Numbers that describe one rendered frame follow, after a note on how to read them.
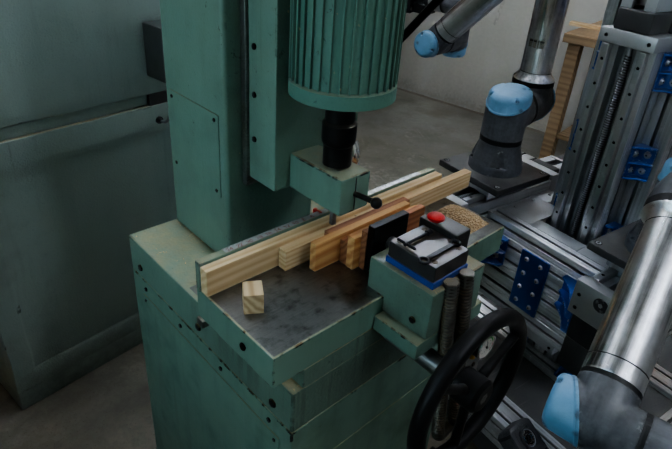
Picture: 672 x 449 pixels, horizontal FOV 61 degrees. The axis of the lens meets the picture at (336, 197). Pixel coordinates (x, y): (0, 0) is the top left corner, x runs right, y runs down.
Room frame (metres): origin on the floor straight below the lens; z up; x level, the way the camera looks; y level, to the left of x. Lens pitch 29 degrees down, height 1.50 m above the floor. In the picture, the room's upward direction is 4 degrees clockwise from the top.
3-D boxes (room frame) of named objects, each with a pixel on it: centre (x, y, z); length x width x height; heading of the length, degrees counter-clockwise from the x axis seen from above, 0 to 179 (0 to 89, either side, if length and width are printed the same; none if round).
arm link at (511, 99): (1.49, -0.45, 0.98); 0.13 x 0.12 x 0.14; 141
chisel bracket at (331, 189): (0.91, 0.02, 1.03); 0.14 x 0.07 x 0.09; 45
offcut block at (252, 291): (0.70, 0.12, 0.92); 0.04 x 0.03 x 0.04; 14
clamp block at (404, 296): (0.78, -0.16, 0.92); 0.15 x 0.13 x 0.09; 135
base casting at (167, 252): (0.98, 0.09, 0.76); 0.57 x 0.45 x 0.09; 45
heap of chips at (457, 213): (1.03, -0.26, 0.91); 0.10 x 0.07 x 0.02; 45
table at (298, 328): (0.84, -0.10, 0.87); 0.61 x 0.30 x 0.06; 135
